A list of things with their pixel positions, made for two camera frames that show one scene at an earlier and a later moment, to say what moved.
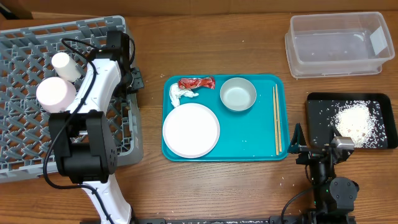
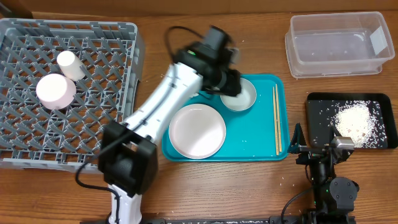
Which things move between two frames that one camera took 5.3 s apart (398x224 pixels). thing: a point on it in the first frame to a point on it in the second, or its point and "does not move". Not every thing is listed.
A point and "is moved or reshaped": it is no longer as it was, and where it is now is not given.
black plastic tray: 368,118 does not move
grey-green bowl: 237,94 does not move
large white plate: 191,130 is moved or reshaped
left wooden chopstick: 275,122 does not move
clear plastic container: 337,45 does not move
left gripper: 135,80 to 232,83
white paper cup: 65,67 is moved or reshaped
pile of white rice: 360,120 does not move
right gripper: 298,144 does not move
